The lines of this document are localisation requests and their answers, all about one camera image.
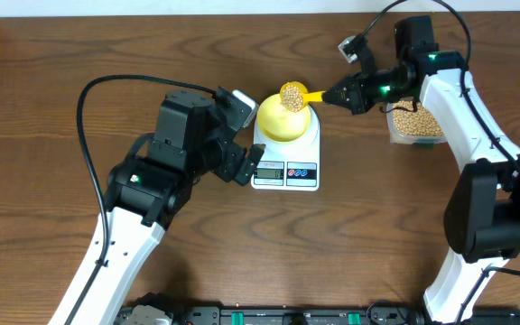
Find yellow plastic measuring scoop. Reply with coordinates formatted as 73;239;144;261
279;81;324;113

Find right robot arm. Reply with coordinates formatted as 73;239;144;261
322;15;520;324

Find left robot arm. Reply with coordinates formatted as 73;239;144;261
51;88;264;324

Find white digital kitchen scale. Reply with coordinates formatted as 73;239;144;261
251;106;320;191

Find pale yellow bowl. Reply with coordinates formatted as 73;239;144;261
256;94;311;142

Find soybeans in scoop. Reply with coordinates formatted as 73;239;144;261
280;85;304;112

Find soybeans pile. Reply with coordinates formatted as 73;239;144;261
391;100;443;136

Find clear plastic container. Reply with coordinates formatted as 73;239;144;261
385;99;446;144

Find green tape label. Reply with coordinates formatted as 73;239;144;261
413;142;435;148

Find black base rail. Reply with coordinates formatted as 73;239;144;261
115;305;520;325

